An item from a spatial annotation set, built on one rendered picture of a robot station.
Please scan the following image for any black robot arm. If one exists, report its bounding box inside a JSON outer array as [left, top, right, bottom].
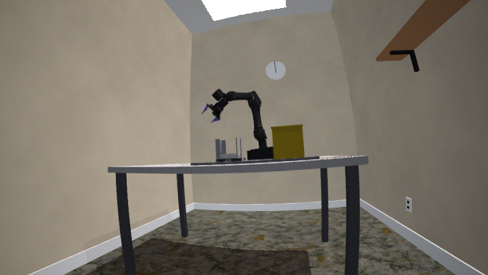
[[212, 89, 271, 149]]

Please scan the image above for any yellow open-top bin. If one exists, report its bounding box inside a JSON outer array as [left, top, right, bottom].
[[271, 125, 305, 159]]

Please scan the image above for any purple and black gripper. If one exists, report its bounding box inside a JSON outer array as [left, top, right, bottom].
[[203, 104, 220, 123]]

